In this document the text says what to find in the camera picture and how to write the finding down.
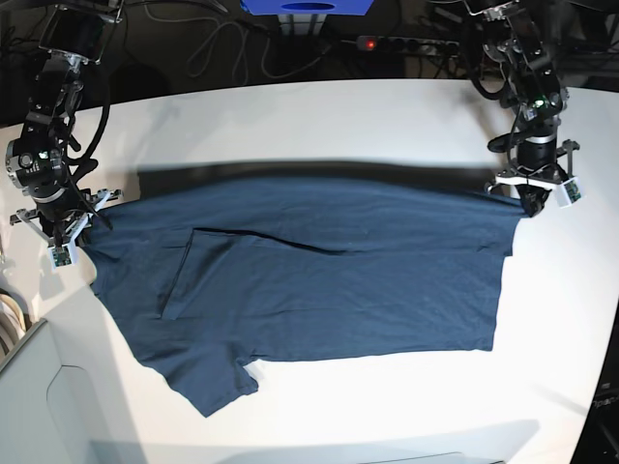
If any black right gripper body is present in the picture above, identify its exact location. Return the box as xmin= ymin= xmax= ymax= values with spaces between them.
xmin=10 ymin=188 xmax=123 ymax=247

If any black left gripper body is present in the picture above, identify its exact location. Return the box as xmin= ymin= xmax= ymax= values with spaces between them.
xmin=485 ymin=137 xmax=579 ymax=192

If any dark blue T-shirt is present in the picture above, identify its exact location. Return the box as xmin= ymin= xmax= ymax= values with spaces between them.
xmin=84 ymin=177 xmax=524 ymax=416

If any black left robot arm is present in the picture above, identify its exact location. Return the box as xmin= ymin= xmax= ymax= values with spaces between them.
xmin=460 ymin=1 xmax=583 ymax=218

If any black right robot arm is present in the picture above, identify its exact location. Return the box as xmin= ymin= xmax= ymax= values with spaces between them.
xmin=5 ymin=1 xmax=125 ymax=248

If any grey plastic bin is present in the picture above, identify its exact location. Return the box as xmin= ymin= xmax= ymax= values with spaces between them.
xmin=1 ymin=292 xmax=147 ymax=463

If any black power strip red light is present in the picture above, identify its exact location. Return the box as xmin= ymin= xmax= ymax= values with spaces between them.
xmin=354 ymin=35 xmax=459 ymax=58

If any blue box with oval hole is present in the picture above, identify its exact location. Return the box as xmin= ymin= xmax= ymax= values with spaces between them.
xmin=240 ymin=0 xmax=373 ymax=15

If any grey looped cable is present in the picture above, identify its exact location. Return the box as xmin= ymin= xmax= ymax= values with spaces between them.
xmin=186 ymin=18 xmax=335 ymax=81

